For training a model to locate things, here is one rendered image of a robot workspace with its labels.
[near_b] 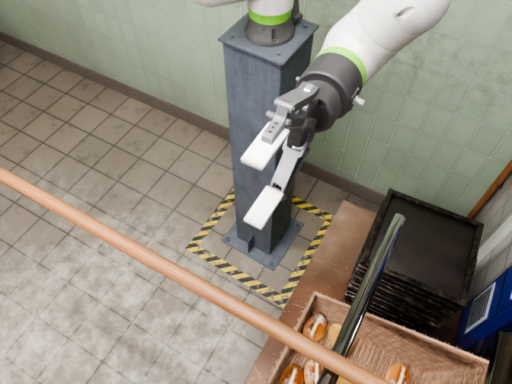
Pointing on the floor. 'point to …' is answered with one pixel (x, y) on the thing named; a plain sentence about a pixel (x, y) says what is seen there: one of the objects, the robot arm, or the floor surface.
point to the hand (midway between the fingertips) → (256, 192)
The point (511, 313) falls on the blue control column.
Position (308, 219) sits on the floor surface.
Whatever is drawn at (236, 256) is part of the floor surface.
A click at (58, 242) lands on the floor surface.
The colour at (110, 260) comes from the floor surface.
